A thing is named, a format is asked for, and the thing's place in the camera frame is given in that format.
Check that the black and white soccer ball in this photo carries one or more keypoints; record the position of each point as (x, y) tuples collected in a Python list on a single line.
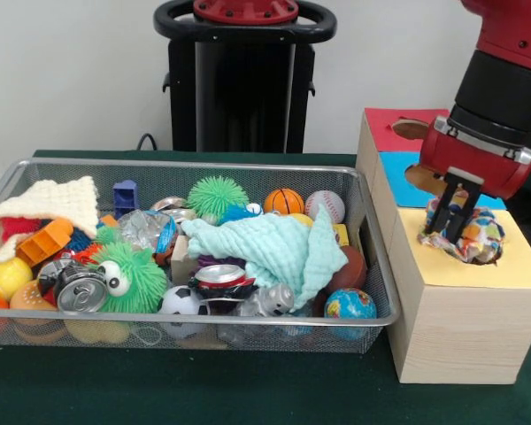
[(183, 305)]

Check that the large green spiky eyed ball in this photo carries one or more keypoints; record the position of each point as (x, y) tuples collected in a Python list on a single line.
[(137, 274)]

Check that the blue globe ball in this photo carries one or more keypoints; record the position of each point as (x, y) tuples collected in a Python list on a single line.
[(351, 305)]

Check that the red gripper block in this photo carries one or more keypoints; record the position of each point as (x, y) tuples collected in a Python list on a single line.
[(469, 159)]

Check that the blue spiky ball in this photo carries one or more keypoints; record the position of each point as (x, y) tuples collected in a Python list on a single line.
[(236, 213)]

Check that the small green spiky ball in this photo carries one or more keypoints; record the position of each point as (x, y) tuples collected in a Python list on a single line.
[(217, 195)]

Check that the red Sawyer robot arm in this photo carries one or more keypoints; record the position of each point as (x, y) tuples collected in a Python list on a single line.
[(504, 66)]

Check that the cream knitted cloth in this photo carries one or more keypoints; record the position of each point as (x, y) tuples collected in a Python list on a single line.
[(62, 199)]

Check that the brown football toy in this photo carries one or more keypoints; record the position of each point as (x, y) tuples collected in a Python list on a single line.
[(354, 270)]

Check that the shallow mesh bin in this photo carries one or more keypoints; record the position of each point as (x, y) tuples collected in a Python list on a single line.
[(159, 170)]

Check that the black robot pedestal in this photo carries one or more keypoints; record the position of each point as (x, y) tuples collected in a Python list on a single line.
[(243, 88)]

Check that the mint green cloth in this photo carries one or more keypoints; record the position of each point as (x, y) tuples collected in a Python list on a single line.
[(274, 248)]

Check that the colourful patterned cloth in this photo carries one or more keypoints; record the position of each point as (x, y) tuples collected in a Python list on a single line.
[(487, 234)]

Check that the white baseball toy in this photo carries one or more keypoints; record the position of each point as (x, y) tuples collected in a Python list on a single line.
[(325, 204)]

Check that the wooden box with three holes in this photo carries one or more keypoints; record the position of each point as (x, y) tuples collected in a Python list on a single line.
[(460, 336)]

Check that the orange basketball toy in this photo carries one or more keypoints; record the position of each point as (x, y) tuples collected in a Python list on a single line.
[(284, 201)]

